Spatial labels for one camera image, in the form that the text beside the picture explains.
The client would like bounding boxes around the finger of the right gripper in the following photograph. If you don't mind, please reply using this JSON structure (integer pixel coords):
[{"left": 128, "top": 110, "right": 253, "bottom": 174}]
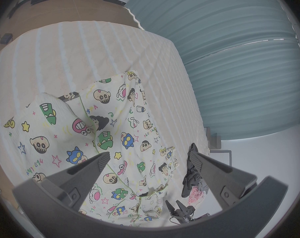
[
  {"left": 165, "top": 200, "right": 177, "bottom": 216},
  {"left": 176, "top": 200, "right": 188, "bottom": 213}
]

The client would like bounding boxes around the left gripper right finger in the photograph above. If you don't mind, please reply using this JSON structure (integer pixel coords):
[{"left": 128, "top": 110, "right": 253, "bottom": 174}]
[{"left": 189, "top": 150, "right": 258, "bottom": 207}]

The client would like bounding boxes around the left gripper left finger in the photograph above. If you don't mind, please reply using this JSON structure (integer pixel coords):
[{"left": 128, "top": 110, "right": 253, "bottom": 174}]
[{"left": 44, "top": 152, "right": 111, "bottom": 209}]

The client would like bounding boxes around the white printed pyjama top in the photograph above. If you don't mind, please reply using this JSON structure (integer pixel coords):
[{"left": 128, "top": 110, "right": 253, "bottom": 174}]
[{"left": 3, "top": 70, "right": 180, "bottom": 226}]

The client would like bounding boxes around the pink garment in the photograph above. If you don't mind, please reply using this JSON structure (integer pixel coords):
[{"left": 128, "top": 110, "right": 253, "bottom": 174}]
[{"left": 188, "top": 186, "right": 205, "bottom": 206}]

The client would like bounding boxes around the black garment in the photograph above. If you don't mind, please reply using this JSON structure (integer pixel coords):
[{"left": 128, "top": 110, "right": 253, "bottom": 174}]
[{"left": 182, "top": 143, "right": 210, "bottom": 199}]

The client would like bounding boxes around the blue-green curtain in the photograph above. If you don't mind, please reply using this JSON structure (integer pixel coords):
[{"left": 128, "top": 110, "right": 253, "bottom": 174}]
[{"left": 126, "top": 0, "right": 300, "bottom": 141}]

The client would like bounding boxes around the black power adapter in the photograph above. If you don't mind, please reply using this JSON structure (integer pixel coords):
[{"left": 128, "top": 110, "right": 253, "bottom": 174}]
[{"left": 0, "top": 33, "right": 13, "bottom": 44}]

